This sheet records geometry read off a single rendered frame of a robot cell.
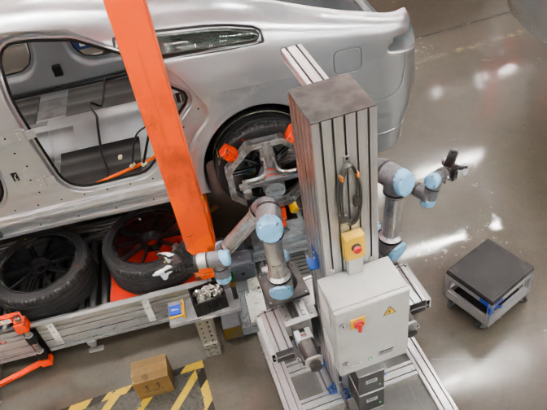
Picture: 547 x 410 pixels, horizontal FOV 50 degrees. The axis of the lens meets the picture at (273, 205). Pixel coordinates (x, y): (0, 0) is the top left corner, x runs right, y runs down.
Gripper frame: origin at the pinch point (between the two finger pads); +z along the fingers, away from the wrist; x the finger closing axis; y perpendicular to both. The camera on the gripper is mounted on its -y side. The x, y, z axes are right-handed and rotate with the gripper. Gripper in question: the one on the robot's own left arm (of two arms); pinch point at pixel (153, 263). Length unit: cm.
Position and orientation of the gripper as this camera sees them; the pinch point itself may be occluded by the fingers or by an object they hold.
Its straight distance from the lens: 276.9
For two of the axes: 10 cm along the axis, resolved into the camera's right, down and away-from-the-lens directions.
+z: -9.9, 1.4, 0.4
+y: 1.4, 8.1, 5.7
